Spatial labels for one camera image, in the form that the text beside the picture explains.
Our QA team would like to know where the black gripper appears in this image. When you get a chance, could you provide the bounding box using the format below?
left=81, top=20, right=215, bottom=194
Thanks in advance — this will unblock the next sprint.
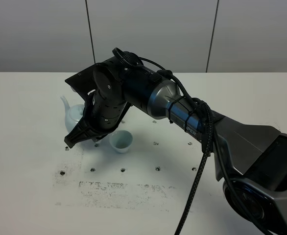
left=64, top=64, right=126, bottom=148

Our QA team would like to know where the light blue porcelain teapot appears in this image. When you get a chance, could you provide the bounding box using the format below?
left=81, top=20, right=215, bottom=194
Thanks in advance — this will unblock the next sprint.
left=61, top=96, right=85, bottom=133

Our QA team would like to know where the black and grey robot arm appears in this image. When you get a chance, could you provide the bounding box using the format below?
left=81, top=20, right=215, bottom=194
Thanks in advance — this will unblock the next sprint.
left=64, top=48, right=287, bottom=235

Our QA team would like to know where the near light blue teacup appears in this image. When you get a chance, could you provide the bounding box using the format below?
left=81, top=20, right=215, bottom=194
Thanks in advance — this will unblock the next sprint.
left=109, top=130, right=133, bottom=154

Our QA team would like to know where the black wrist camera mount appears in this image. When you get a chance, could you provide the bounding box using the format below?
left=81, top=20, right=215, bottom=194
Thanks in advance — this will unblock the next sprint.
left=65, top=64, right=97, bottom=101

